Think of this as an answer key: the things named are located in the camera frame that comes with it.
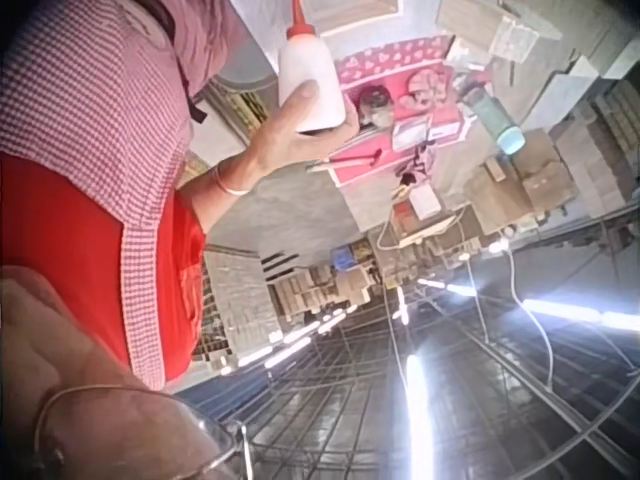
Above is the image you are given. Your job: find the heap of cardboard boxes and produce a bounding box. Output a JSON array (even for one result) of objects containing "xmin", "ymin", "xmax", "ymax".
[{"xmin": 464, "ymin": 59, "xmax": 640, "ymax": 236}]

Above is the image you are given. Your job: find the shelf of small cartons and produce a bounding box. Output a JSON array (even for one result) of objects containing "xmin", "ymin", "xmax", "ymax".
[{"xmin": 272, "ymin": 239, "xmax": 386, "ymax": 321}]

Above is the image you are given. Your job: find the thin metal bangle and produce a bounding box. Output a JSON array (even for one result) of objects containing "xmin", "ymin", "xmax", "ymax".
[{"xmin": 215, "ymin": 160, "xmax": 254, "ymax": 197}]

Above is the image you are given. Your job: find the person's right hand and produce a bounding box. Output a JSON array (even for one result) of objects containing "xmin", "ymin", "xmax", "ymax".
[{"xmin": 243, "ymin": 79, "xmax": 362, "ymax": 187}]

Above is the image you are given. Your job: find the teal water bottle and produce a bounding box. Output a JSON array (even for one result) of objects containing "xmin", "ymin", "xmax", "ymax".
[{"xmin": 462, "ymin": 79, "xmax": 527, "ymax": 156}]

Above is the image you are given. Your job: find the rack of stacked cartons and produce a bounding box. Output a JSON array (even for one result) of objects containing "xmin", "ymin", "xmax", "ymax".
[{"xmin": 192, "ymin": 243, "xmax": 284, "ymax": 374}]

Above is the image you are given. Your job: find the white cable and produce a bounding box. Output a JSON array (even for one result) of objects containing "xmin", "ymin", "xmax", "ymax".
[{"xmin": 374, "ymin": 207, "xmax": 557, "ymax": 392}]

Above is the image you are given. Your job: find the blue plastic crate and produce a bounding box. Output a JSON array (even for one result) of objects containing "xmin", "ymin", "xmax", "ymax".
[{"xmin": 331, "ymin": 246, "xmax": 357, "ymax": 275}]

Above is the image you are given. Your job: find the white power adapter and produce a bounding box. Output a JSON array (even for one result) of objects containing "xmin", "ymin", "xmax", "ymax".
[{"xmin": 407, "ymin": 185, "xmax": 442, "ymax": 220}]

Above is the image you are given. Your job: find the white squeeze bottle red nozzle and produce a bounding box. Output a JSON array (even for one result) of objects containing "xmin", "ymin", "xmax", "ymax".
[{"xmin": 276, "ymin": 0, "xmax": 348, "ymax": 135}]

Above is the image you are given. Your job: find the pink heart print organizer shelf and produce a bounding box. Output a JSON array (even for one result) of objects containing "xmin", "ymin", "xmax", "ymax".
[{"xmin": 308, "ymin": 33, "xmax": 477, "ymax": 190}]

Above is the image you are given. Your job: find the clear plastic box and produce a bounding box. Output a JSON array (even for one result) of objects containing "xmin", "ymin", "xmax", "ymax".
[{"xmin": 487, "ymin": 16, "xmax": 540, "ymax": 62}]

